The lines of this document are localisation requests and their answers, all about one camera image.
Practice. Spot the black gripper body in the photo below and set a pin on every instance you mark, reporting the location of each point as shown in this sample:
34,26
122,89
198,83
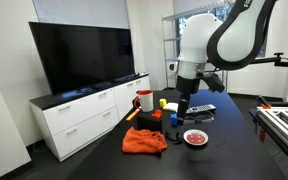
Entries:
187,85

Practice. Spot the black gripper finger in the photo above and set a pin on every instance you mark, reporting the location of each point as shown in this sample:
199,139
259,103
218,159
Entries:
183,111

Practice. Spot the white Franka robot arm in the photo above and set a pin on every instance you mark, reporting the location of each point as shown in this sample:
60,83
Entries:
197,40

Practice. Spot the white cup with red inside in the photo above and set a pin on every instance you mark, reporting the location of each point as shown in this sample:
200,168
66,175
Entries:
146,101

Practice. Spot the blue star block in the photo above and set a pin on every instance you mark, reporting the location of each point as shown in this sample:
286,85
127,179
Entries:
174,120

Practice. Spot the white notepad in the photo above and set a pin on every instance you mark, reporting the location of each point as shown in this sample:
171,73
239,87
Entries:
170,107

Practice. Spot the black glasses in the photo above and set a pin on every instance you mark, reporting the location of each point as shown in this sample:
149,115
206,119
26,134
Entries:
200,118

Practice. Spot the grey remote control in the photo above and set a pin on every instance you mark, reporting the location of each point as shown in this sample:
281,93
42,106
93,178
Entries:
202,108

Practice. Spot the yellow pentagon block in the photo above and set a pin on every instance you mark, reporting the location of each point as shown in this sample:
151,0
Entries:
163,103

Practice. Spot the orange plastic block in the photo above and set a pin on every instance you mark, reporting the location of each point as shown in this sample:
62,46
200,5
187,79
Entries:
156,114

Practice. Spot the small red and white plate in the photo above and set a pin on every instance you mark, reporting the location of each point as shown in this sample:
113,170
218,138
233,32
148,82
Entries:
195,138

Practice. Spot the orange cloth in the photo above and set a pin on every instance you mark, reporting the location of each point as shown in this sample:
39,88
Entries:
144,141

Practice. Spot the orange and white stick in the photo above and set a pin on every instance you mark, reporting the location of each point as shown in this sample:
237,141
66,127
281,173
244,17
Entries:
132,115

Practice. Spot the black and orange clamp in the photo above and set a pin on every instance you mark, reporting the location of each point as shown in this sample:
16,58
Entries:
265,106

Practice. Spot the white cabinet with black top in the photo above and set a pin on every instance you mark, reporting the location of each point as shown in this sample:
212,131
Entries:
80,110

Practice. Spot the large black television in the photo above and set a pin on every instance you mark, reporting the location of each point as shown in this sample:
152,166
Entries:
84,56

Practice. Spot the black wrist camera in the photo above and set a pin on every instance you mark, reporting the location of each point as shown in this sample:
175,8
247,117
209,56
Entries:
214,81

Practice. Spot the red frame clip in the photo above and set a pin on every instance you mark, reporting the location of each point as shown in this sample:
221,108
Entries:
262,136

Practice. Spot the aluminium rail frame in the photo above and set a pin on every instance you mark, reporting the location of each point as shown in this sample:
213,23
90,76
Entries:
277,120

